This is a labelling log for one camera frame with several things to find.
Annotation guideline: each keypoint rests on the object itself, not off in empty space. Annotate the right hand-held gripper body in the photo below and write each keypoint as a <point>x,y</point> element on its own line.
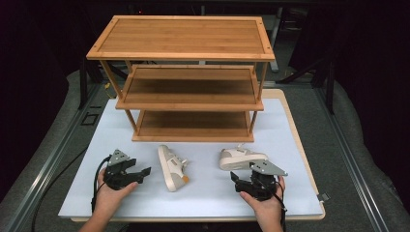
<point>262,183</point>

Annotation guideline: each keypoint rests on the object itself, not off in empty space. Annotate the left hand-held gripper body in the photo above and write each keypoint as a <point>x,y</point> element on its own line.
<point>117,172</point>

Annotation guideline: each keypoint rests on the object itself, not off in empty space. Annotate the white shoe with yellow heel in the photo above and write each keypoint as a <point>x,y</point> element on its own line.
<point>170,170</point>

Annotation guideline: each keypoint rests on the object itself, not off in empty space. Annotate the three-tier wooden shelf rack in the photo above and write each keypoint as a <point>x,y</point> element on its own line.
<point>180,35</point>

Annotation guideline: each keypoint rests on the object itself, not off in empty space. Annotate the person's right hand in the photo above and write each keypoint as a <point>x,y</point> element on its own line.
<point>267,206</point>

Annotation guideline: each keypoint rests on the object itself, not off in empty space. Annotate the person's left hand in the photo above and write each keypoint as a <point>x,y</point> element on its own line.
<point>111,196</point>

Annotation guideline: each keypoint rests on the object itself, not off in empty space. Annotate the white and beige shoe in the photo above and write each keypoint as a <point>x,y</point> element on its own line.
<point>235,158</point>

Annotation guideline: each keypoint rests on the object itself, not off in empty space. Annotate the white table mat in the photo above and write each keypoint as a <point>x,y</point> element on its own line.
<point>199,203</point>

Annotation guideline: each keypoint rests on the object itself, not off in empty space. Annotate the small grey clip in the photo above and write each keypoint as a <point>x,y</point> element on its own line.
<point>323,197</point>

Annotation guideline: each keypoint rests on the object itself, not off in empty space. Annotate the grey metal stand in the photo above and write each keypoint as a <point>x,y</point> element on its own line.
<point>275,38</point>

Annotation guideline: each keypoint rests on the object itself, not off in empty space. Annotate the grey metal rail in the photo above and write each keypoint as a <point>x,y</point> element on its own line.
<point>42,174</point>
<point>351,161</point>

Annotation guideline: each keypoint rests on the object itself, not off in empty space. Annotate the black frame leg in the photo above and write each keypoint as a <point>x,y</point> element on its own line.
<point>330,87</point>
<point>83,83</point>

